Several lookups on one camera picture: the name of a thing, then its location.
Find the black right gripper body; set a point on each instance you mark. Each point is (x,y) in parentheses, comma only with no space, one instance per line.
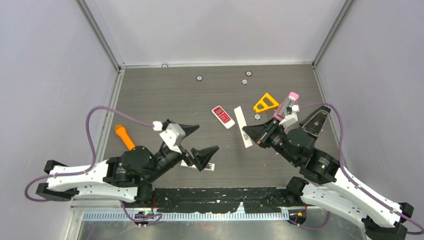
(273,130)

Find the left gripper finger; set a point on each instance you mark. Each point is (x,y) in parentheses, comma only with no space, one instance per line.
(203,156)
(187,128)

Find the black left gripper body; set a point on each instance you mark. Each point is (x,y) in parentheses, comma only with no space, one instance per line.
(185,155)

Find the slim remote back cover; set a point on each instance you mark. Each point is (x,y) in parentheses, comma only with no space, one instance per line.
(241,122)

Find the white remote control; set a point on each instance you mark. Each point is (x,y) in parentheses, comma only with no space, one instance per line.
(223,117)

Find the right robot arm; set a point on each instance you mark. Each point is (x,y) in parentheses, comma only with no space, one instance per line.
(327,184)

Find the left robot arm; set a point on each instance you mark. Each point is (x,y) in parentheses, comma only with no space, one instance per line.
(128,177)

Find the pink metronome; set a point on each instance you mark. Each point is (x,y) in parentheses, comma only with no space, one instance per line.
(290,100)

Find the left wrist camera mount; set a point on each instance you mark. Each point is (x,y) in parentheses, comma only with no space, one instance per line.
(171,133)

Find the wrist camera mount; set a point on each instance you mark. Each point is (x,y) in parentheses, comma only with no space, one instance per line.
(171,133)
(289,115)

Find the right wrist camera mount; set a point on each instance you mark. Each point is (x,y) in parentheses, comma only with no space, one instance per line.
(289,115)

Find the yellow triangular plastic frame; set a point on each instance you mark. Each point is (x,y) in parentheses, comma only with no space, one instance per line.
(265,103)

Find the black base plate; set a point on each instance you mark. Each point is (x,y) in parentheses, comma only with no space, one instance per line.
(223,200)

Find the orange handle tool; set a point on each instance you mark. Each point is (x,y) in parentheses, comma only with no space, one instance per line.
(122,133)

